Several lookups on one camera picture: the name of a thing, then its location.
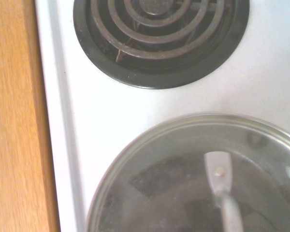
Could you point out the white electric stove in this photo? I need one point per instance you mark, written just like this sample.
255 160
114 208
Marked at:
111 108

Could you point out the small coil burner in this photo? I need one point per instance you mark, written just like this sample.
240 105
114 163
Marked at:
159 48

